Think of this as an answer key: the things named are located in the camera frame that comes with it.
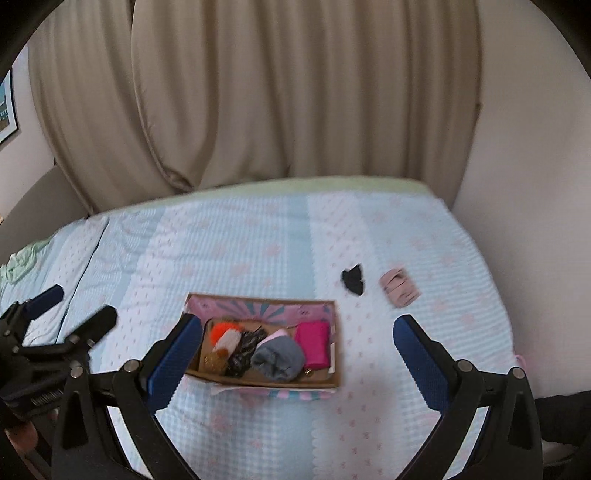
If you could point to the orange fluffy pom-pom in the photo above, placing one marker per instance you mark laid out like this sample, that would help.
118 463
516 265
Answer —
224 334

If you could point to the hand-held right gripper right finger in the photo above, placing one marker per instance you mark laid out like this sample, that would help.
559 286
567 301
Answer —
418 364

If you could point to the dark patterned scrunchie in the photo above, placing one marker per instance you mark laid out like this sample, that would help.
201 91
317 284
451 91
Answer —
242 353

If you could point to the person's left hand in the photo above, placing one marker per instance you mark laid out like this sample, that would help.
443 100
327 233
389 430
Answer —
23 441

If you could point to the light blue printed blanket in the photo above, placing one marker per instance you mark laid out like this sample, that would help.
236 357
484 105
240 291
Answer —
254 249

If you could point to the framed wall picture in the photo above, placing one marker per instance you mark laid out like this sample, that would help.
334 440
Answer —
5 110

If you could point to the brown cookie plush charm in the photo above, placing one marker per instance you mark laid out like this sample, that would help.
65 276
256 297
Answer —
214 363

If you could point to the black small cloth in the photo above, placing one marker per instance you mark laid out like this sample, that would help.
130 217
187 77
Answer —
353 279

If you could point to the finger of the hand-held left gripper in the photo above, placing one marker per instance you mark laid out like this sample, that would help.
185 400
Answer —
97 323
46 297

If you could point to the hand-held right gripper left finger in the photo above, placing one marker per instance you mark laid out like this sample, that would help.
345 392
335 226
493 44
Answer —
175 357

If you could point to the light pink soft pouch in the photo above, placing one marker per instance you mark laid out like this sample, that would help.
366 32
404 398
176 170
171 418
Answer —
277 333

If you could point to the dusty pink folded cloth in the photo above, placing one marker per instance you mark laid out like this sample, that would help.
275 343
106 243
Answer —
400 287

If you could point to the beige curtain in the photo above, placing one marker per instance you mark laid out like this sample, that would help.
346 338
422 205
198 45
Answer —
277 92

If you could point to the magenta zip pouch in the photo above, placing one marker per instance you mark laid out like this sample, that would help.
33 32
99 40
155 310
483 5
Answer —
313 344

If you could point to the grey sock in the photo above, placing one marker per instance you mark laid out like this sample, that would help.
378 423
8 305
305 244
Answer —
277 359

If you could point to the beige headboard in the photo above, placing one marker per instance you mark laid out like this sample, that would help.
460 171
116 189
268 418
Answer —
41 207

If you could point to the pale green crumpled cloth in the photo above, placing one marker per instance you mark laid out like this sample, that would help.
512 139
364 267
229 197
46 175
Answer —
23 263

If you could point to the dark cloth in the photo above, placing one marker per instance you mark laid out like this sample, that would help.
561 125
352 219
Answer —
563 415

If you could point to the cardboard box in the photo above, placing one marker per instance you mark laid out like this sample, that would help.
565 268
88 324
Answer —
318 383

